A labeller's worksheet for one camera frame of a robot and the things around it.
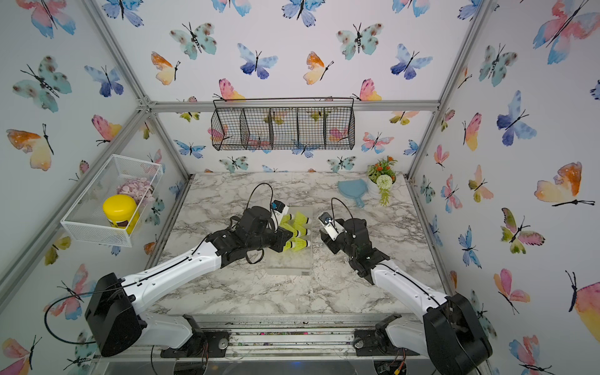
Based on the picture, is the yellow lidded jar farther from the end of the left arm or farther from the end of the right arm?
the end of the right arm

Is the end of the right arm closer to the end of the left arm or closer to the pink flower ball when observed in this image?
the end of the left arm

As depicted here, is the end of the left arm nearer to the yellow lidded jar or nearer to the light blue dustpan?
the yellow lidded jar

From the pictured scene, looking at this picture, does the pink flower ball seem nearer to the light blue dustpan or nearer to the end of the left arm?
the end of the left arm

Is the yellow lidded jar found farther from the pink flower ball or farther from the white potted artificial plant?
the white potted artificial plant

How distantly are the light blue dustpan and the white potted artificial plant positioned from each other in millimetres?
82

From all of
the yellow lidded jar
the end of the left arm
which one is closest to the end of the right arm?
the end of the left arm

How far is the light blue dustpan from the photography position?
1.16 m

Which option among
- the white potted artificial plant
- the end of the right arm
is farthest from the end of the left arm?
the white potted artificial plant

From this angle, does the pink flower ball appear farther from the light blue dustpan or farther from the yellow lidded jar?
the light blue dustpan

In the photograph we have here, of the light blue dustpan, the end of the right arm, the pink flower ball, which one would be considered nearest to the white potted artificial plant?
the light blue dustpan

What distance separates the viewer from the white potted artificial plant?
101cm

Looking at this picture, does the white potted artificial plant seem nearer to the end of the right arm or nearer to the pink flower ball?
the end of the right arm

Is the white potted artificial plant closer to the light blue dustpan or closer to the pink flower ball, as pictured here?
the light blue dustpan

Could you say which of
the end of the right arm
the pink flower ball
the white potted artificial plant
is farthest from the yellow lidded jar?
the white potted artificial plant
